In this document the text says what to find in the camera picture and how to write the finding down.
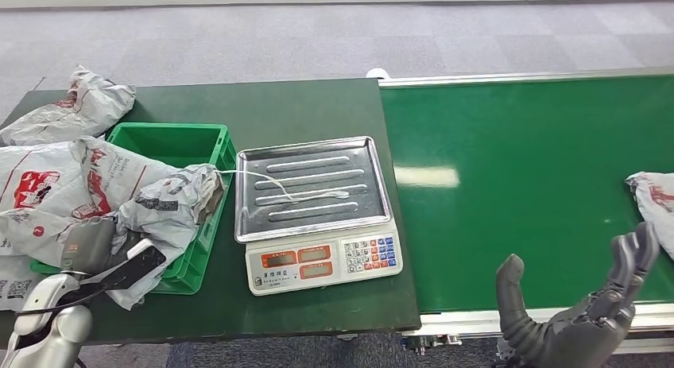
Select grey courier bag, red print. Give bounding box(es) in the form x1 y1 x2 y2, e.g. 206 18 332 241
625 171 674 261

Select thin white plastic strip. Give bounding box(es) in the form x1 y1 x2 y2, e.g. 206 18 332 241
215 169 352 204

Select grey courier bag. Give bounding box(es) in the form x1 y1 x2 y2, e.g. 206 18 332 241
625 171 674 261
0 136 228 312
0 141 88 312
0 65 137 147

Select green plastic basket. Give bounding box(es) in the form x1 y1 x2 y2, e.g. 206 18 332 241
30 122 238 296

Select black camera cable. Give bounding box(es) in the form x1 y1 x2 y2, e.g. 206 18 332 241
14 277 129 318

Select white electronic weighing scale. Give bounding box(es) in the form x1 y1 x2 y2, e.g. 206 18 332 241
244 220 405 297

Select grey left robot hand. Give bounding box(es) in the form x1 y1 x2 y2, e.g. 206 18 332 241
60 217 144 277

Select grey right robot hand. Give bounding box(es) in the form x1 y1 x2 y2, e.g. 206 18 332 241
494 222 660 368

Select grey courier bag, red lines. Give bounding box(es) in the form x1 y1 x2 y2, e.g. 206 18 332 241
0 65 137 147

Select green conveyor belt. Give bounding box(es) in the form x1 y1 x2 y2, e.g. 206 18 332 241
378 66 674 355

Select grey courier bag, large red logo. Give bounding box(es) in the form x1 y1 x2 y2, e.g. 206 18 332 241
0 141 88 312

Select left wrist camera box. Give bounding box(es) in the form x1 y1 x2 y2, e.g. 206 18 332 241
97 238 168 292

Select steel weighing tray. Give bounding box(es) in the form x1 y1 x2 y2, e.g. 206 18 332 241
234 136 393 245

